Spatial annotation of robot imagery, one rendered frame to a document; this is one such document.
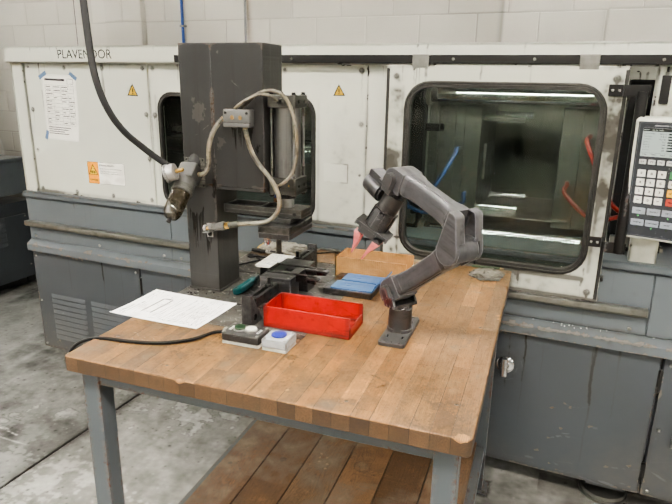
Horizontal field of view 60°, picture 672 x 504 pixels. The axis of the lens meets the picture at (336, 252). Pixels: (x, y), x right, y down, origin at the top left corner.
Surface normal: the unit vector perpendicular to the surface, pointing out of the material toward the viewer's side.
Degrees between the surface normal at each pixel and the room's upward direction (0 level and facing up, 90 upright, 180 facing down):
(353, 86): 90
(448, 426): 0
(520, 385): 90
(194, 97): 90
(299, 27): 90
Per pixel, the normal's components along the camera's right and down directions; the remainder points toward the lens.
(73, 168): -0.40, 0.25
